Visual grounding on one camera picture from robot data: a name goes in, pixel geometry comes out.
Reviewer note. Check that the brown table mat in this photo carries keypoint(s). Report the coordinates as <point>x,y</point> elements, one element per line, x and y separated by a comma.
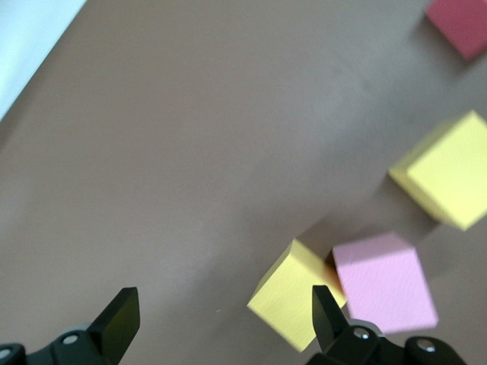
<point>190,152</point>

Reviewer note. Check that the yellow foam cube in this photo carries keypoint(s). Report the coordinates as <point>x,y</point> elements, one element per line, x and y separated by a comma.
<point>449,171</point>
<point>289,296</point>

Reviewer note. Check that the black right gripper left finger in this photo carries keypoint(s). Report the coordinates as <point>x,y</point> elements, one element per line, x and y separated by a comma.
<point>118,323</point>

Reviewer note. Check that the red foam cube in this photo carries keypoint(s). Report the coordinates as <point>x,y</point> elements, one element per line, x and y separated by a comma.
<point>460,23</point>

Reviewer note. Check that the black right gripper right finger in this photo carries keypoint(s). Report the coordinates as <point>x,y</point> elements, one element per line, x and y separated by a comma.
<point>331,327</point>

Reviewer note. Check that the pink foam cube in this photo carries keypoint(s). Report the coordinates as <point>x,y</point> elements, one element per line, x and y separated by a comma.
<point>380,281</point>

